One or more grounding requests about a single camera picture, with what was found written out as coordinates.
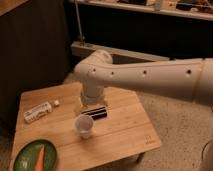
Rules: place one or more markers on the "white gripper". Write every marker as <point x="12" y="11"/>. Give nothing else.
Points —
<point x="89" y="101"/>

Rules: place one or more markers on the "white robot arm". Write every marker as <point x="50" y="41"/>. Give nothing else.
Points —
<point x="188" y="79"/>

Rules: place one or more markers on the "black rectangular box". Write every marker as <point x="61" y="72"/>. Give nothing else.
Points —
<point x="97" y="113"/>

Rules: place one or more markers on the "clear plastic cup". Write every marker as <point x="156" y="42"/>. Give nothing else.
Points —
<point x="83" y="124"/>

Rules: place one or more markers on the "wooden folding table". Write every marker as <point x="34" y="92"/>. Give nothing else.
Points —
<point x="125" y="131"/>

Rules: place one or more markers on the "white plastic bottle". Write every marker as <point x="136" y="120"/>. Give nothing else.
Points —
<point x="40" y="110"/>

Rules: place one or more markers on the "white base ledge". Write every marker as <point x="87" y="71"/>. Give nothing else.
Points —
<point x="82" y="50"/>

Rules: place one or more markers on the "metal pole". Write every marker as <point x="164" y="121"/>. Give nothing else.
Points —
<point x="81" y="37"/>

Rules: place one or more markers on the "orange carrot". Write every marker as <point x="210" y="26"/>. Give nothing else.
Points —
<point x="40" y="160"/>

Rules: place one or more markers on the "green plate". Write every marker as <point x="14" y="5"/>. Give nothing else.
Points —
<point x="27" y="157"/>

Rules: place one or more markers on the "dark wooden cabinet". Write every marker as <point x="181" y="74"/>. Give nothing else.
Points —
<point x="34" y="53"/>

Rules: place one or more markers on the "cluttered back shelf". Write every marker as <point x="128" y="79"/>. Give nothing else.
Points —
<point x="195" y="9"/>

